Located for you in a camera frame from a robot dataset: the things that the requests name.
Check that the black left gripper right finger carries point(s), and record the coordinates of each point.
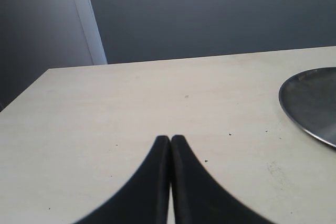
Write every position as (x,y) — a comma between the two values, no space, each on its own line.
(198,197)

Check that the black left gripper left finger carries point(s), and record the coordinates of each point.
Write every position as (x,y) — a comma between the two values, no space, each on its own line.
(145,196)

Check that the round stainless steel plate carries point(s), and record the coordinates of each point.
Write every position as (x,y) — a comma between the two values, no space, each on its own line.
(308,99)

